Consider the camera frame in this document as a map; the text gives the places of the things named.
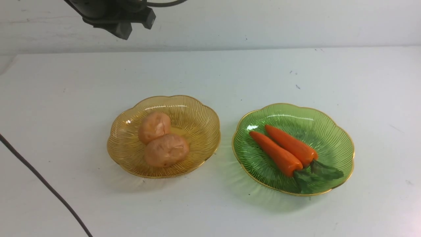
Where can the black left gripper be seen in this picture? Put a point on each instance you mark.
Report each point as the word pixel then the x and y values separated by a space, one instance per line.
pixel 114 16

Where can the toy potato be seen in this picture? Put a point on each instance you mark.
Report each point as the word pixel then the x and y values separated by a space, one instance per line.
pixel 166 150
pixel 153 126

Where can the toy carrot with leaf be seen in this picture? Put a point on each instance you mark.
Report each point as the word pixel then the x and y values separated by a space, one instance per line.
pixel 307 155
pixel 285 161

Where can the amber glass flower plate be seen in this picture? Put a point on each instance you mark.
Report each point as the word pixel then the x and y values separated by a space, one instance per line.
pixel 196 122

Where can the green glass flower plate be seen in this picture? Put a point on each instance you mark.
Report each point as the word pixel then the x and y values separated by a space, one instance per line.
pixel 333 145

